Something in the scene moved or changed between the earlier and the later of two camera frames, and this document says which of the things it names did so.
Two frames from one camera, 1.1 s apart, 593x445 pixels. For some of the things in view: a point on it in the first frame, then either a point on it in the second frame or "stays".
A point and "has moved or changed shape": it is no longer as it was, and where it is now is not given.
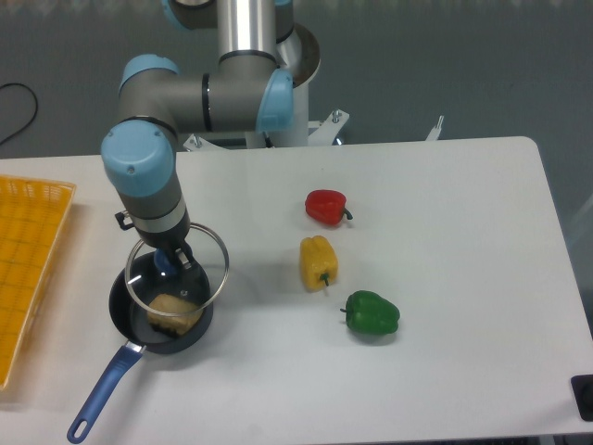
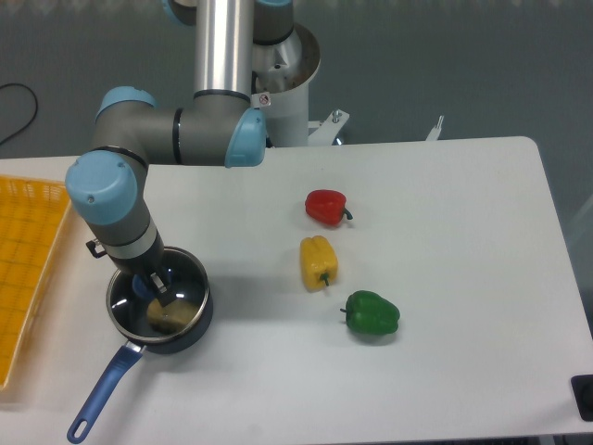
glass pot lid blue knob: [164, 262] has moved or changed shape
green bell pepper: [369, 311] stays
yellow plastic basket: [33, 215] stays
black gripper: [167, 241] -> [147, 265]
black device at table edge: [583, 388] stays
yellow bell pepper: [318, 260] stays
